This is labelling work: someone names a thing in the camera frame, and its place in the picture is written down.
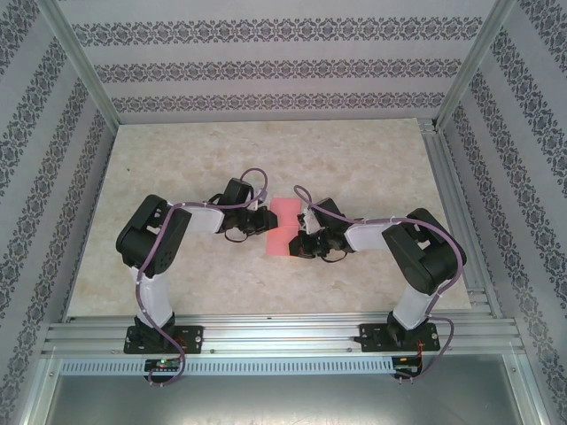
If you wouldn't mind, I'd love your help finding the pink cloth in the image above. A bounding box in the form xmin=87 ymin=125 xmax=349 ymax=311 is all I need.
xmin=266 ymin=197 xmax=307 ymax=258

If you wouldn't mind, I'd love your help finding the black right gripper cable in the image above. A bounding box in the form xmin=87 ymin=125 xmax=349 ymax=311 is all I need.
xmin=316 ymin=247 xmax=352 ymax=264

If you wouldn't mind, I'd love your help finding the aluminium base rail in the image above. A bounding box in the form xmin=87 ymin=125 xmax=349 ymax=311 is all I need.
xmin=42 ymin=312 xmax=526 ymax=359

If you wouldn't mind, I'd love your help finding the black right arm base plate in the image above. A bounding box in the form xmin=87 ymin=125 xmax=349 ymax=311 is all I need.
xmin=359 ymin=322 xmax=440 ymax=354

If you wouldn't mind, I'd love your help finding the slotted grey cable duct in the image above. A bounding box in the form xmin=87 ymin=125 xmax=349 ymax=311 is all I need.
xmin=59 ymin=357 xmax=396 ymax=375

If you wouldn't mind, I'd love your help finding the aluminium side rail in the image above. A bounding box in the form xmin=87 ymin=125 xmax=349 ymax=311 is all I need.
xmin=418 ymin=117 xmax=504 ymax=319

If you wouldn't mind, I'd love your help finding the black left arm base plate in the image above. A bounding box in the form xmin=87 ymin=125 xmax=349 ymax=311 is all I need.
xmin=125 ymin=325 xmax=205 ymax=355

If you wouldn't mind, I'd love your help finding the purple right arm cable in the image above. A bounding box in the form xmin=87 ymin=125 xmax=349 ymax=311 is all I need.
xmin=293 ymin=184 xmax=466 ymax=383

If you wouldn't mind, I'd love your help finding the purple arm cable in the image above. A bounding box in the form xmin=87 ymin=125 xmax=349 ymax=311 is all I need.
xmin=134 ymin=167 xmax=272 ymax=390
xmin=293 ymin=184 xmax=466 ymax=383

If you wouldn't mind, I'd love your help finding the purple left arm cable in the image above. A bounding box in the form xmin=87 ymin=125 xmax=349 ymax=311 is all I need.
xmin=134 ymin=167 xmax=272 ymax=390

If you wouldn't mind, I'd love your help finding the aluminium frame post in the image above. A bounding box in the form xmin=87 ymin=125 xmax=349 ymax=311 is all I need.
xmin=432 ymin=0 xmax=518 ymax=132
xmin=38 ymin=0 xmax=121 ymax=129

